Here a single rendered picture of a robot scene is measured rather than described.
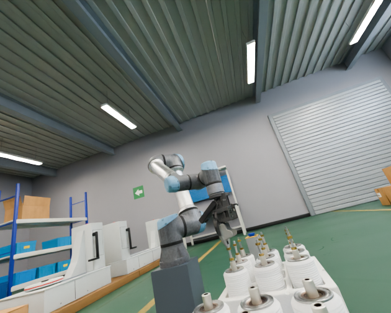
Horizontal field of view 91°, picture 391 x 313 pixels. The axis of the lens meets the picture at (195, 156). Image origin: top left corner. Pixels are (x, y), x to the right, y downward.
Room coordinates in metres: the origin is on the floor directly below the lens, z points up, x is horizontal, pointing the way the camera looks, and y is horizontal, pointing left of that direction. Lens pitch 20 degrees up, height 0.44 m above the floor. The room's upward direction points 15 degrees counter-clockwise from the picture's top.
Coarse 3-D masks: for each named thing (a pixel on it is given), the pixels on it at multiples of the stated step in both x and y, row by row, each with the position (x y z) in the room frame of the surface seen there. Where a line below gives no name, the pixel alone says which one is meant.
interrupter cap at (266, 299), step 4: (248, 296) 0.56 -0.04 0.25; (260, 296) 0.54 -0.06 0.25; (264, 296) 0.54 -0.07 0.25; (268, 296) 0.53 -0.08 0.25; (244, 300) 0.55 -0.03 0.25; (248, 300) 0.54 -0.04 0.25; (264, 300) 0.52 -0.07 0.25; (268, 300) 0.51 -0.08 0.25; (272, 300) 0.51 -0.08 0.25; (240, 304) 0.52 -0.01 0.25; (244, 304) 0.52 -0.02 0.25; (248, 304) 0.52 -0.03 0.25; (252, 304) 0.52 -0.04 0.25; (260, 304) 0.50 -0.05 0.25; (264, 304) 0.50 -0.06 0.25; (268, 304) 0.49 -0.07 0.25; (244, 308) 0.50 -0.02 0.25; (248, 308) 0.50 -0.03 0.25; (252, 308) 0.49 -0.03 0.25; (256, 308) 0.49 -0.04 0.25; (260, 308) 0.49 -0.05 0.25; (264, 308) 0.49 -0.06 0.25
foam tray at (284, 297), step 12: (288, 276) 0.88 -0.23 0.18; (324, 276) 0.79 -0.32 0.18; (288, 288) 0.77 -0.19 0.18; (300, 288) 0.74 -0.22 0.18; (336, 288) 0.69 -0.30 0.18; (228, 300) 0.80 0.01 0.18; (240, 300) 0.78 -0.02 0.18; (288, 300) 0.74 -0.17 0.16; (288, 312) 0.74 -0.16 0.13; (348, 312) 0.69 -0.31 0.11
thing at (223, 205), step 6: (210, 198) 0.84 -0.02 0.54; (216, 198) 0.84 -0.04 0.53; (222, 198) 0.82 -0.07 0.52; (228, 198) 0.83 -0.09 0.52; (222, 204) 0.83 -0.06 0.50; (228, 204) 0.81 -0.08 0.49; (216, 210) 0.83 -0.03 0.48; (222, 210) 0.81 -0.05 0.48; (228, 210) 0.81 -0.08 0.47; (234, 210) 0.84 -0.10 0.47; (216, 216) 0.83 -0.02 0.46; (222, 216) 0.83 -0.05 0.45; (228, 216) 0.81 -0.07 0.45; (234, 216) 0.83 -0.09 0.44; (222, 222) 0.87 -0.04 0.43
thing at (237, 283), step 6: (246, 270) 0.84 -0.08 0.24; (228, 276) 0.82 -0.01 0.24; (234, 276) 0.82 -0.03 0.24; (240, 276) 0.82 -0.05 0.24; (246, 276) 0.83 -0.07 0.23; (228, 282) 0.83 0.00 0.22; (234, 282) 0.82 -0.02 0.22; (240, 282) 0.81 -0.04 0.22; (246, 282) 0.82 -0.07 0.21; (228, 288) 0.84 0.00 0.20; (234, 288) 0.82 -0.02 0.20; (240, 288) 0.81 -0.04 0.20; (246, 288) 0.82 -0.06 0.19; (228, 294) 0.85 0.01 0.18; (234, 294) 0.82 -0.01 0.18; (240, 294) 0.81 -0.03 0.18; (246, 294) 0.82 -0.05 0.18
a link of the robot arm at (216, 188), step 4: (212, 184) 0.82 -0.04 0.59; (216, 184) 0.82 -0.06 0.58; (220, 184) 0.83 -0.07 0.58; (208, 188) 0.83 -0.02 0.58; (212, 188) 0.82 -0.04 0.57; (216, 188) 0.82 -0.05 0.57; (220, 188) 0.82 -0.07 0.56; (208, 192) 0.84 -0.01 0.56; (212, 192) 0.82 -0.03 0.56; (216, 192) 0.82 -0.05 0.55; (220, 192) 0.83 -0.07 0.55
